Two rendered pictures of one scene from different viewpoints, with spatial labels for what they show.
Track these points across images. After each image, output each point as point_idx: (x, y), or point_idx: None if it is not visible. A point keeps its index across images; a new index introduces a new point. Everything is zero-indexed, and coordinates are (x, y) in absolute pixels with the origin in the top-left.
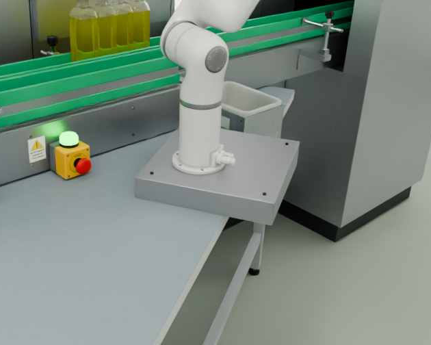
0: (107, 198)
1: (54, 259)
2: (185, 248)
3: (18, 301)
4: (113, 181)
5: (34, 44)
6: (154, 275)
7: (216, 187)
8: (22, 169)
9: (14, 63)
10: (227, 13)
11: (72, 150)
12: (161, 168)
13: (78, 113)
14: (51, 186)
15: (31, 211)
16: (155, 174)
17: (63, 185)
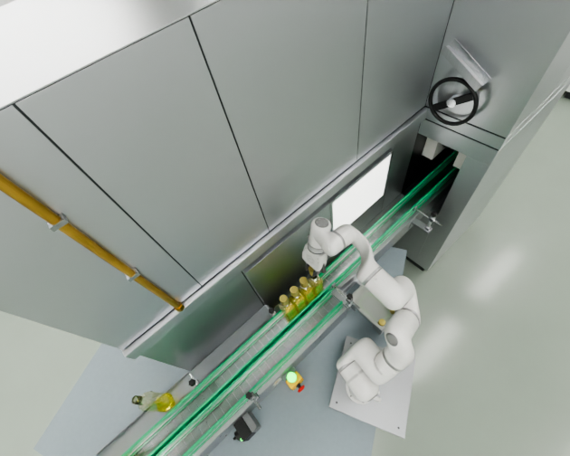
0: (316, 408)
1: None
2: None
3: None
4: (316, 388)
5: (261, 299)
6: None
7: (372, 419)
8: (271, 389)
9: (255, 334)
10: (378, 384)
11: (294, 385)
12: (340, 396)
13: (293, 360)
14: (287, 396)
15: (281, 424)
16: (338, 403)
17: (292, 394)
